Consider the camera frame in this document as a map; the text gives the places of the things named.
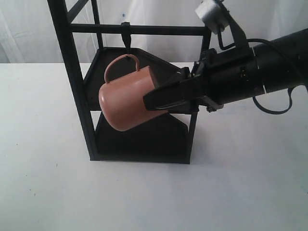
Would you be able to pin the pink ceramic mug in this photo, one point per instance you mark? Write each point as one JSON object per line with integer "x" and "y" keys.
{"x": 121, "y": 100}

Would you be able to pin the white backdrop curtain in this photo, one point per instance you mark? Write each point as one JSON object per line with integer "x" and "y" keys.
{"x": 27, "y": 33}

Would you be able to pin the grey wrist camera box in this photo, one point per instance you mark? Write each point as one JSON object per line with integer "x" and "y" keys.
{"x": 211, "y": 14}

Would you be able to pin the black metal shelf rack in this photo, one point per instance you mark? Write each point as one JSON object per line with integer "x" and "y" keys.
{"x": 164, "y": 139}

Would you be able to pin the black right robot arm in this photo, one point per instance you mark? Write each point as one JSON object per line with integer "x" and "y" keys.
{"x": 282, "y": 64}

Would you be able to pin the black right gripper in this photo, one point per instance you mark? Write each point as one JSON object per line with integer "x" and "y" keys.
{"x": 218, "y": 79}

